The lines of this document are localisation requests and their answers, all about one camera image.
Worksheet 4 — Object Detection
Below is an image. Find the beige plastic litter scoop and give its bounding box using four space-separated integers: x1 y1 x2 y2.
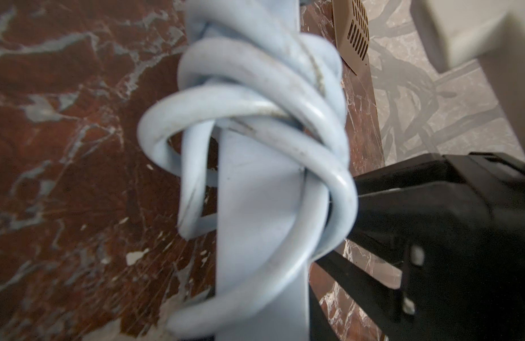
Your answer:
332 0 370 76

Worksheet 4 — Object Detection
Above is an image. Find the light blue power cord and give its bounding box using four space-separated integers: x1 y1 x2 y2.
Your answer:
136 0 359 340

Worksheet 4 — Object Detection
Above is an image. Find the light blue power strip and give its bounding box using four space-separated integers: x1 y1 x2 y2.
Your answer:
189 0 311 341

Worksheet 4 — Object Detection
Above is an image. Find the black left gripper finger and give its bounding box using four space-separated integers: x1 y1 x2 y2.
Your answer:
309 287 339 341

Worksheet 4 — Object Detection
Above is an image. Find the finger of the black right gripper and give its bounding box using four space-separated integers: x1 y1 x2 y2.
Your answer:
316 232 410 340
354 153 448 196

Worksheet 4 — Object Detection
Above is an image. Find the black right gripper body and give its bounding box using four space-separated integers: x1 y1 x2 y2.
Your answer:
398 153 525 340

